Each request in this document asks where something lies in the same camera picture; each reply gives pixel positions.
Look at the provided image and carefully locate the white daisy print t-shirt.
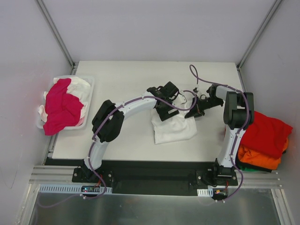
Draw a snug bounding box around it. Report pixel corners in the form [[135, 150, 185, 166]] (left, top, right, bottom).
[[151, 109, 197, 145]]

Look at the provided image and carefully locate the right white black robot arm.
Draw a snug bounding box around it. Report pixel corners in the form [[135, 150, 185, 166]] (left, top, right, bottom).
[[185, 84, 255, 187]]

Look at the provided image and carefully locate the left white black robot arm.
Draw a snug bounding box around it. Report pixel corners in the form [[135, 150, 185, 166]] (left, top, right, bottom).
[[82, 82, 180, 182]]

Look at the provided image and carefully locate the right aluminium corner profile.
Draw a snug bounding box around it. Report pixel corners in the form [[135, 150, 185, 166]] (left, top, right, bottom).
[[237, 0, 284, 71]]

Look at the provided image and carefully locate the aluminium corner profile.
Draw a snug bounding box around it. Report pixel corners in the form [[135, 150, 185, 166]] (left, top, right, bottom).
[[35, 0, 77, 74], [237, 0, 284, 71]]

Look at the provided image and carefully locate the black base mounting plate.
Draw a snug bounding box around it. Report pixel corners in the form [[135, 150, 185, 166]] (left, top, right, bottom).
[[72, 160, 238, 196]]

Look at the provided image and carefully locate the orange folded t-shirt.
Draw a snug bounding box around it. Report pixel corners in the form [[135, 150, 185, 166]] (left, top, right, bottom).
[[238, 138, 289, 170]]

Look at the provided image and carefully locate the black folded garment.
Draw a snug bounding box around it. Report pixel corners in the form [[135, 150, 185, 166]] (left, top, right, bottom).
[[235, 148, 281, 171]]

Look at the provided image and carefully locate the red folded t-shirt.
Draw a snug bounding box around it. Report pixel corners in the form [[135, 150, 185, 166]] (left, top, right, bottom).
[[240, 111, 293, 159]]

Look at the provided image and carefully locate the green folded t-shirt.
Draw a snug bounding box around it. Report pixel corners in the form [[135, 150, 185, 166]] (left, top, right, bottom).
[[239, 165, 272, 173]]

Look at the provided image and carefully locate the pale pink white garment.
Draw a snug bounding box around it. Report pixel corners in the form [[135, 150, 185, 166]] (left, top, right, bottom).
[[38, 76, 92, 126]]

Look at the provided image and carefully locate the white laundry basket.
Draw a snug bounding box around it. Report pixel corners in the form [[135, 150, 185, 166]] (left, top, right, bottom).
[[36, 75, 95, 135]]

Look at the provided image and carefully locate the magenta t-shirt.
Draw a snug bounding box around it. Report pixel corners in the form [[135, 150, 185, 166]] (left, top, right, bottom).
[[43, 78, 83, 135]]

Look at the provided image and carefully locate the left aluminium corner profile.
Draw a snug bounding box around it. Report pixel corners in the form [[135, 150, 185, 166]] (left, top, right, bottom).
[[35, 0, 77, 74]]

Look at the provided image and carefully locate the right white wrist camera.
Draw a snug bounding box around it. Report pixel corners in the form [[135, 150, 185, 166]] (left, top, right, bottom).
[[193, 87, 199, 93]]

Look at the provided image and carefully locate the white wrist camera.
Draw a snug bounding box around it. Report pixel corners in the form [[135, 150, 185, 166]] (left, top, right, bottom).
[[176, 90, 187, 105], [193, 87, 199, 93]]

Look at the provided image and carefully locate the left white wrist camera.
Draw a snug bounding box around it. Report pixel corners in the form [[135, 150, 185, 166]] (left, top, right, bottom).
[[176, 90, 187, 105]]

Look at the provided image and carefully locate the right grey cable duct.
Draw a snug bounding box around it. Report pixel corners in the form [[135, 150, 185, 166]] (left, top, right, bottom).
[[197, 188, 213, 197]]

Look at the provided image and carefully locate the grey cable duct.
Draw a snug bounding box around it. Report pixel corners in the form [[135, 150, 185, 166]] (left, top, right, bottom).
[[197, 188, 213, 197], [39, 184, 113, 195]]

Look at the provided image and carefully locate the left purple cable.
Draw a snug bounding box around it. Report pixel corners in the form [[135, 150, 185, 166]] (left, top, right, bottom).
[[37, 90, 199, 208]]

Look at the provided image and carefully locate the aluminium front rail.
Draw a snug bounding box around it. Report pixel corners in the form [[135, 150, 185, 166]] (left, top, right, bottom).
[[29, 165, 75, 184]]

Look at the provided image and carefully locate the left grey cable duct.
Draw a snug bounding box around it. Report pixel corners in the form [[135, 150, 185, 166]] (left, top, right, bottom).
[[39, 184, 113, 195]]

